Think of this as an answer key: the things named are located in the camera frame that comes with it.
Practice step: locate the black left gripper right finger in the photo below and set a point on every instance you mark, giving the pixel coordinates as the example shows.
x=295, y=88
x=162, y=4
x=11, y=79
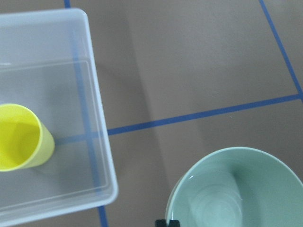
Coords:
x=174, y=223

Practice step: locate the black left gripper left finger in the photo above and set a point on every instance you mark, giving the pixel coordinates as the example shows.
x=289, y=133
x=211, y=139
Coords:
x=160, y=223

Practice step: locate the light green ceramic bowl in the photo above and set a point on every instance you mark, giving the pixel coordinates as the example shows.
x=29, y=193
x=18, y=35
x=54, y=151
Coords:
x=237, y=187

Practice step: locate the yellow plastic cup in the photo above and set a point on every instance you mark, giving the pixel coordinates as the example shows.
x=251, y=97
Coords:
x=25, y=142

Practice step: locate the translucent plastic bin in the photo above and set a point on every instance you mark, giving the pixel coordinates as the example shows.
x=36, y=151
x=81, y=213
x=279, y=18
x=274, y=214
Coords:
x=47, y=64

